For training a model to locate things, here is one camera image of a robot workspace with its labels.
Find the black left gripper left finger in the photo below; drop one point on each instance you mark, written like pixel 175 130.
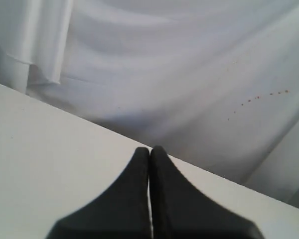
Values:
pixel 120 212

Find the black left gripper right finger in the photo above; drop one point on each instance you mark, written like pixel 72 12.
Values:
pixel 181 211

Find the white backdrop curtain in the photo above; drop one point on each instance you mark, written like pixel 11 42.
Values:
pixel 215 82

